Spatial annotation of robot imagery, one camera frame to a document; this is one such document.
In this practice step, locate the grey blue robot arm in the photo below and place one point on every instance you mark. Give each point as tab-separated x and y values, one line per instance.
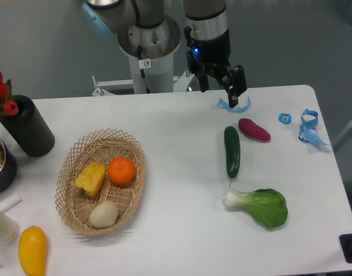
208	19

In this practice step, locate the black device at edge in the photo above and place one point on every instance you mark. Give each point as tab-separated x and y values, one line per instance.
346	244

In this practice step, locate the green bok choy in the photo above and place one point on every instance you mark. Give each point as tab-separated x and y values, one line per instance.
266	206

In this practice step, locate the yellow mango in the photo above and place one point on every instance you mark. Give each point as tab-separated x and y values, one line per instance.
32	250

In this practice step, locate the small blue tape roll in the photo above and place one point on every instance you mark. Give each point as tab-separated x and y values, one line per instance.
285	118

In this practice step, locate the green cucumber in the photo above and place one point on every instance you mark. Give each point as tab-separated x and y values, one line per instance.
232	151

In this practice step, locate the woven wicker basket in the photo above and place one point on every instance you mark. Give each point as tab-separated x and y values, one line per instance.
74	206

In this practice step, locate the white flat stick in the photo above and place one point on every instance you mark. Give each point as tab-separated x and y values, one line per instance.
9	202

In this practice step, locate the orange fruit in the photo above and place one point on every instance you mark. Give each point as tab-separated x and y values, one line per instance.
121	170

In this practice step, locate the white plastic bottle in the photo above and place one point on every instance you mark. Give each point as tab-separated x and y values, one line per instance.
9	229

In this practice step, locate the red tulip bouquet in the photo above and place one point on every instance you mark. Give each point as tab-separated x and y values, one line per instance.
8	105

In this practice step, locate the white metal frame bracket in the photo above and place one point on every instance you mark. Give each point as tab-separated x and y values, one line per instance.
124	87

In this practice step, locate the tangled blue tape strip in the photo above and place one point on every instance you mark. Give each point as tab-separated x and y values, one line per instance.
307	132

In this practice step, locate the purple sweet potato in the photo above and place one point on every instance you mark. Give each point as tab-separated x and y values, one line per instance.
253	131

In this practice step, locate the dark metal pot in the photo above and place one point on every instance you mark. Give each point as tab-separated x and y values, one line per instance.
8	167

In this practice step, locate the white garlic bulb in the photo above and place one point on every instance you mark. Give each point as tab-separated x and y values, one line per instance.
104	215

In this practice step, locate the black ribbed vase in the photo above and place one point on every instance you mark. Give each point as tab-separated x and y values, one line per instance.
28	128

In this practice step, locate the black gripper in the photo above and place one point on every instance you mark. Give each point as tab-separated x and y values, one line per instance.
213	55

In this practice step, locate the curved blue tape strip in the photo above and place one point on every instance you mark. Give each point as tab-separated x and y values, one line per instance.
243	105

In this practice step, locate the yellow bell pepper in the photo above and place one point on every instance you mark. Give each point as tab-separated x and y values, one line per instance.
90	179

